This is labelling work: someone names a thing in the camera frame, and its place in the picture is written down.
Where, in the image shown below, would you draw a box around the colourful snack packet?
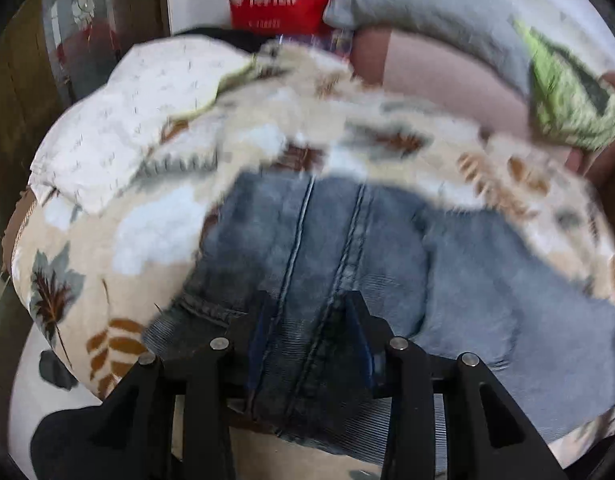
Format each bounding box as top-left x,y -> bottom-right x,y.
316,27 -> 356,57

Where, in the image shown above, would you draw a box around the leaf printed blanket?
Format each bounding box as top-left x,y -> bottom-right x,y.
10,40 -> 615,480

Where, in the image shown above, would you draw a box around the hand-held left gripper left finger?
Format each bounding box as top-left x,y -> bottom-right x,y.
100,290 -> 286,480

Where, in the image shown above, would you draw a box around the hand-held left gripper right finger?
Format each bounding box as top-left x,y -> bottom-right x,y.
332,290 -> 569,480

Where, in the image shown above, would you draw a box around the white patterned pillow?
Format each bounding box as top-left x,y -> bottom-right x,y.
30,37 -> 262,213

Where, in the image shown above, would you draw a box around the glass cabinet door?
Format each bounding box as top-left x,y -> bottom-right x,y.
40,0 -> 167,107

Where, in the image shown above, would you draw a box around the grey quilted pillow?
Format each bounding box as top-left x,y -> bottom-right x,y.
321,0 -> 538,102

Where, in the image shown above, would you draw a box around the green patterned garment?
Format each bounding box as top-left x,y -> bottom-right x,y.
512,19 -> 615,153

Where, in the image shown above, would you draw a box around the dark cloth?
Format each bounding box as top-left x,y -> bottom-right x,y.
30,404 -> 138,480

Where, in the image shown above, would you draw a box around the black cloth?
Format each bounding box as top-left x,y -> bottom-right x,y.
175,26 -> 279,54

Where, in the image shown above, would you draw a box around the pink sofa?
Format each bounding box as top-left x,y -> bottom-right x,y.
350,25 -> 615,187

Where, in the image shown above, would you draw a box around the grey denim pants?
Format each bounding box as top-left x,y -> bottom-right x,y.
142,170 -> 615,457

